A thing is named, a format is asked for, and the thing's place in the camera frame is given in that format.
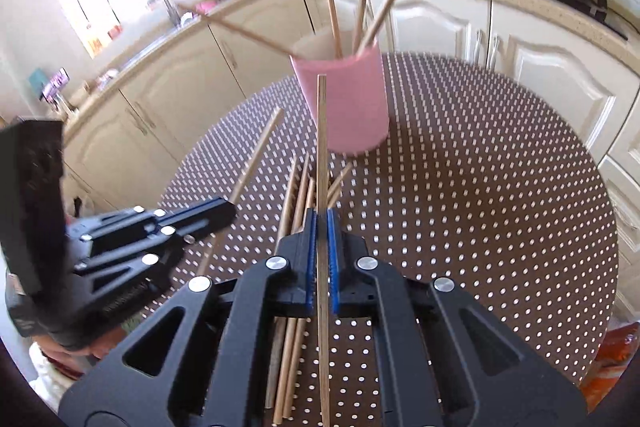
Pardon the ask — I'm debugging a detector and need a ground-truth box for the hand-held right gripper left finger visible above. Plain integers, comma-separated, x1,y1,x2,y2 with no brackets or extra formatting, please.
57,207,319,427

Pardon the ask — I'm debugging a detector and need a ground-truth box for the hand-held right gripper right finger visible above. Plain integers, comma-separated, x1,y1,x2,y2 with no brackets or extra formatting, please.
327,208,588,427

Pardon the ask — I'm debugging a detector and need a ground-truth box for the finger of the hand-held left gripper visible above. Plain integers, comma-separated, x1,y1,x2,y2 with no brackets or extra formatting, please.
67,199,236,244
75,237,194,279

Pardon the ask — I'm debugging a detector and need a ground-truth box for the bunch of wooden chopsticks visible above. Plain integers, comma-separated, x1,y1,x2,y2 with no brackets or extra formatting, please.
196,108,355,423

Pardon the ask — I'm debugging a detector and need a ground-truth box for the pink cup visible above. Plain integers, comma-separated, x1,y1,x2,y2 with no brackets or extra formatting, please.
290,32,391,158

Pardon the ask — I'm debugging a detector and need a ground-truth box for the person's left forearm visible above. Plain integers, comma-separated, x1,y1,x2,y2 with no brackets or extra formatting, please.
27,342,78,385

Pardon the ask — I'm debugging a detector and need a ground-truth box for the person's left hand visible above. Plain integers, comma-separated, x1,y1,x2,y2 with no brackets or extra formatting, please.
50,327,126,360

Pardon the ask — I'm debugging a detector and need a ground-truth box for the smartphone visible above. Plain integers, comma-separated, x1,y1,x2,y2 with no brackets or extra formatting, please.
42,68,71,102

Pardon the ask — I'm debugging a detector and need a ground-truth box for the brown polka dot tablecloth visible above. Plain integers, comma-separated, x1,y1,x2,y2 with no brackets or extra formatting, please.
150,52,621,427

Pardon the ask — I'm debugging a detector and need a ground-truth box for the orange bottle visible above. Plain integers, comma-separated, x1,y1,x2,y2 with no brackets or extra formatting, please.
85,34,108,58

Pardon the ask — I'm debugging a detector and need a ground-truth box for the metal faucet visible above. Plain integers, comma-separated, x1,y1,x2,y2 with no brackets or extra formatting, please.
157,0,181,28

